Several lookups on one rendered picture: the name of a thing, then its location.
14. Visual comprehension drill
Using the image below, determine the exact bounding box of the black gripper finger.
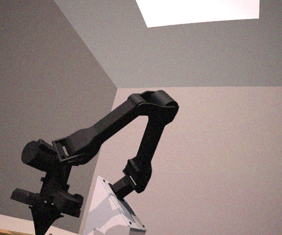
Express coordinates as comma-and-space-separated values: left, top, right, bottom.
42, 213, 63, 235
28, 206, 52, 235

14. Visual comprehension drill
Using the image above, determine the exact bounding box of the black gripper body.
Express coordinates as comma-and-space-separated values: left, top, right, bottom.
10, 174, 81, 218

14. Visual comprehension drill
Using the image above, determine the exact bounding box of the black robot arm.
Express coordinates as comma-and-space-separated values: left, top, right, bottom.
21, 90, 179, 214

